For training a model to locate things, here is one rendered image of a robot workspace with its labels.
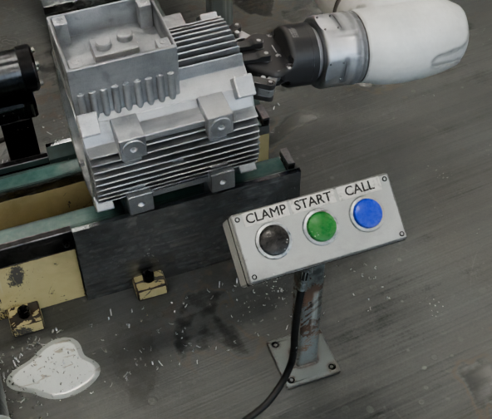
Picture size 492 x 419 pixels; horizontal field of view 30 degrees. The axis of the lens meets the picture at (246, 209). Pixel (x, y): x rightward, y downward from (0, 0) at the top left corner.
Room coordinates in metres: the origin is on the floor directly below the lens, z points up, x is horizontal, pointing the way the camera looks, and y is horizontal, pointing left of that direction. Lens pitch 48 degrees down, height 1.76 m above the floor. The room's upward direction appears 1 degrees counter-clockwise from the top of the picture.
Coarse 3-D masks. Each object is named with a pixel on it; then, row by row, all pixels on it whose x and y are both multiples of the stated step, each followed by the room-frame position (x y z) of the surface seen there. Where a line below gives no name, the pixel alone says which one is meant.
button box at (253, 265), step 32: (320, 192) 0.63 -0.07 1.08; (352, 192) 0.63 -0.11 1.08; (384, 192) 0.64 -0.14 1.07; (224, 224) 0.61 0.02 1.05; (256, 224) 0.59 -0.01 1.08; (288, 224) 0.60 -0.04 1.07; (352, 224) 0.60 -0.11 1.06; (384, 224) 0.61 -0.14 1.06; (256, 256) 0.57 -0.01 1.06; (288, 256) 0.57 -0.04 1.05; (320, 256) 0.57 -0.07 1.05
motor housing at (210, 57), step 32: (192, 32) 0.86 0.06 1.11; (224, 32) 0.86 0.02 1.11; (192, 64) 0.81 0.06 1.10; (224, 64) 0.82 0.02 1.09; (64, 96) 0.87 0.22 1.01; (192, 96) 0.79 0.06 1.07; (224, 96) 0.79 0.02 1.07; (160, 128) 0.75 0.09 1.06; (192, 128) 0.75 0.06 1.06; (256, 128) 0.78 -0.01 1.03; (96, 160) 0.72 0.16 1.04; (160, 160) 0.74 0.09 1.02; (192, 160) 0.74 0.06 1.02; (224, 160) 0.76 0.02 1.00; (256, 160) 0.78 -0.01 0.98; (96, 192) 0.71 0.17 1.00; (128, 192) 0.72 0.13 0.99; (160, 192) 0.74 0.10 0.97
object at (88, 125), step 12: (216, 12) 0.92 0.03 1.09; (240, 84) 0.79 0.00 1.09; (252, 84) 0.79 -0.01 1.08; (240, 96) 0.78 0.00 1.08; (84, 120) 0.73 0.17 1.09; (96, 120) 0.74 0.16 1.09; (84, 132) 0.73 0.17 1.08; (96, 132) 0.73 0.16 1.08; (72, 144) 0.85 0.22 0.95; (240, 168) 0.79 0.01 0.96; (252, 168) 0.79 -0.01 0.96; (96, 204) 0.73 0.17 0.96; (108, 204) 0.73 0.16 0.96
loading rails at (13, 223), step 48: (48, 144) 0.86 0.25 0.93; (0, 192) 0.79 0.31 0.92; (48, 192) 0.81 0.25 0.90; (192, 192) 0.79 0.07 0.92; (240, 192) 0.78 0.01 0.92; (288, 192) 0.80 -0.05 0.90; (0, 240) 0.71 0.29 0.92; (48, 240) 0.71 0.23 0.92; (96, 240) 0.72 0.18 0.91; (144, 240) 0.74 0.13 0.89; (192, 240) 0.76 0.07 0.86; (0, 288) 0.68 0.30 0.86; (48, 288) 0.70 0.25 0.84; (96, 288) 0.71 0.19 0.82; (144, 288) 0.71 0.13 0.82
